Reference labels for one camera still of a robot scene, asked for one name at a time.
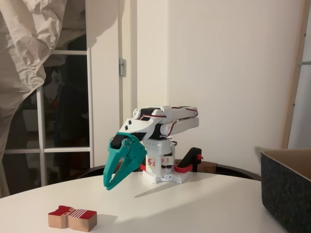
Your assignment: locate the wooden frame with frosted panel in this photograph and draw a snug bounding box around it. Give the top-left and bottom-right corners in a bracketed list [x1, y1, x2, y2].
[280, 0, 311, 150]

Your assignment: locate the beige crumpled curtain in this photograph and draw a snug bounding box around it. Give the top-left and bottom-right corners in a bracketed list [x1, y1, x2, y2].
[0, 0, 87, 199]

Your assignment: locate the grey felt box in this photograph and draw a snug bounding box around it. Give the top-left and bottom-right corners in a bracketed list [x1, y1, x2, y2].
[260, 149, 311, 231]

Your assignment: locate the silver door hinge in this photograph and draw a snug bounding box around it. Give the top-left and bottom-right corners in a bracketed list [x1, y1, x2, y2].
[118, 57, 127, 77]

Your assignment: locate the white framed glass door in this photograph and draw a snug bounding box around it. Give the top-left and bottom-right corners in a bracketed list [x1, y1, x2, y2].
[3, 33, 95, 187]

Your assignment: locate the red topped wooden block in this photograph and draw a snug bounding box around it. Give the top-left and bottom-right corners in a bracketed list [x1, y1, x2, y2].
[48, 205, 97, 231]

